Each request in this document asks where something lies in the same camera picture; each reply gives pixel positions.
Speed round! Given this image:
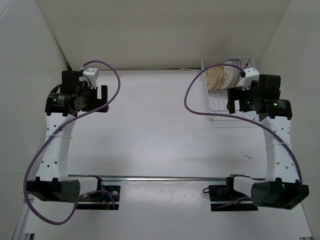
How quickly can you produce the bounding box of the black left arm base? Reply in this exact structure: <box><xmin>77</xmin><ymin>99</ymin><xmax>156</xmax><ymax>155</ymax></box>
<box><xmin>76</xmin><ymin>177</ymin><xmax>121</xmax><ymax>211</ymax></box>

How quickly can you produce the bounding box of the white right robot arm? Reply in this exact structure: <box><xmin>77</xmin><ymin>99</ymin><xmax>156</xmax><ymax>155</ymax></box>
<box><xmin>224</xmin><ymin>74</ymin><xmax>309</xmax><ymax>210</ymax></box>

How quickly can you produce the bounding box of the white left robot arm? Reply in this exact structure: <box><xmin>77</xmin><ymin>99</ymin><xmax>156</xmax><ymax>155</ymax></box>
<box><xmin>26</xmin><ymin>68</ymin><xmax>108</xmax><ymax>203</ymax></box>

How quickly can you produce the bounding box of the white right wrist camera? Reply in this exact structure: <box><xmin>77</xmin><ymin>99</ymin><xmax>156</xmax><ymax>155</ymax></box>
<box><xmin>241</xmin><ymin>67</ymin><xmax>260</xmax><ymax>91</ymax></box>

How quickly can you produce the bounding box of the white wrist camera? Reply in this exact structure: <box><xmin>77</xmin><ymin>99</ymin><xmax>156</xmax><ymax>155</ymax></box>
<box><xmin>241</xmin><ymin>67</ymin><xmax>260</xmax><ymax>91</ymax></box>
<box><xmin>79</xmin><ymin>66</ymin><xmax>100</xmax><ymax>89</ymax></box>

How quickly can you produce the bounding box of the aluminium rail frame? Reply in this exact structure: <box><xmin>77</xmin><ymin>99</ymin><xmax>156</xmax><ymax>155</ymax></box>
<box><xmin>13</xmin><ymin>177</ymin><xmax>313</xmax><ymax>240</ymax></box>

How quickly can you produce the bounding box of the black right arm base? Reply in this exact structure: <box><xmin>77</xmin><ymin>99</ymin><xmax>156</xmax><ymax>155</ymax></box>
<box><xmin>202</xmin><ymin>174</ymin><xmax>258</xmax><ymax>212</ymax></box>

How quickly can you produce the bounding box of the white blue-rimmed plate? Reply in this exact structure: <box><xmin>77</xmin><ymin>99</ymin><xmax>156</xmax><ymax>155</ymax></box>
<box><xmin>219</xmin><ymin>65</ymin><xmax>239</xmax><ymax>90</ymax></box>
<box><xmin>223</xmin><ymin>59</ymin><xmax>241</xmax><ymax>90</ymax></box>

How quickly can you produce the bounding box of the white wire dish rack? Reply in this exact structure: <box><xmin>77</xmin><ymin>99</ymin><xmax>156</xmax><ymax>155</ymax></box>
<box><xmin>200</xmin><ymin>55</ymin><xmax>259</xmax><ymax>124</ymax></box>

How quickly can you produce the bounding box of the beige plate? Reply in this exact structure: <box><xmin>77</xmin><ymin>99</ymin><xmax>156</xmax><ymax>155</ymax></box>
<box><xmin>205</xmin><ymin>66</ymin><xmax>220</xmax><ymax>90</ymax></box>
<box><xmin>213</xmin><ymin>65</ymin><xmax>225</xmax><ymax>90</ymax></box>

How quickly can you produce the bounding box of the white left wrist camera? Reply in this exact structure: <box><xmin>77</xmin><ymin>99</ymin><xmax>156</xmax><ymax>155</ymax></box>
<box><xmin>79</xmin><ymin>66</ymin><xmax>100</xmax><ymax>89</ymax></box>

